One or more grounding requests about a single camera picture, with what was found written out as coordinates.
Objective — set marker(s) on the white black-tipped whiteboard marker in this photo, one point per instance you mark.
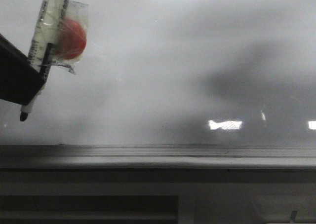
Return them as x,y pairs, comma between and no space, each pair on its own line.
51,15

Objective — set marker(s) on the red magnet taped to marker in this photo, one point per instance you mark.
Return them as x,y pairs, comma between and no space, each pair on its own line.
72,37

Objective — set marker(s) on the grey aluminium whiteboard tray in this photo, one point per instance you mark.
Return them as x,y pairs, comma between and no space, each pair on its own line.
156,157

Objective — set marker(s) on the white glossy whiteboard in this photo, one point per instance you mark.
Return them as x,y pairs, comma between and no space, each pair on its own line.
212,72

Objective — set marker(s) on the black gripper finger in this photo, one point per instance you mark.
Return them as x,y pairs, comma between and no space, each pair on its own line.
19,82

